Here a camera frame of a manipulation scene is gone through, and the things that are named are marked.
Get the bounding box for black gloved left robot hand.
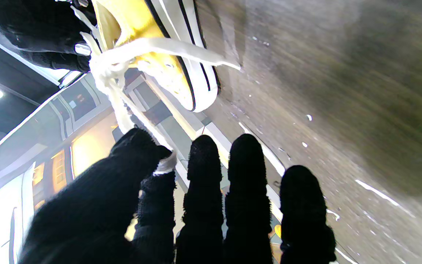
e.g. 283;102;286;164
19;126;338;264

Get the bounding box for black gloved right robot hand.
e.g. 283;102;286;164
0;0;98;73

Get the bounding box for yellow sneaker with lace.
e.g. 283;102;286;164
92;0;221;113

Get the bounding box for white shoelace of handled sneaker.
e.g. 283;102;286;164
70;5;241;173

